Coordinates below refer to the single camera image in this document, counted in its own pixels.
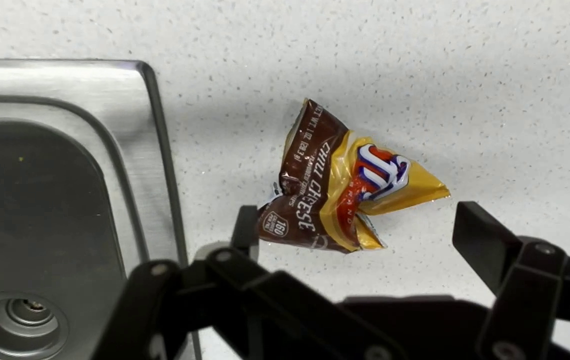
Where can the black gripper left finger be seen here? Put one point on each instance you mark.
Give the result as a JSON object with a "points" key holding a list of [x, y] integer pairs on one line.
{"points": [[185, 306]]}

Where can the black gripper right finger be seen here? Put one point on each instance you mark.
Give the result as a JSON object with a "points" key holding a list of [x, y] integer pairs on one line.
{"points": [[531, 286]]}

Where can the brown yellow snack packet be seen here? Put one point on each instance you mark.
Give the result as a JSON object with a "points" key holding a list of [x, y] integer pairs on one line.
{"points": [[316, 186]]}

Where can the round steel sink drain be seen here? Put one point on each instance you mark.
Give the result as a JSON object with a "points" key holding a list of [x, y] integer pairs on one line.
{"points": [[24, 321]]}

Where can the stainless steel double sink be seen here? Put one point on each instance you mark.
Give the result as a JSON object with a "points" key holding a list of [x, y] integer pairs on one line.
{"points": [[45, 201]]}

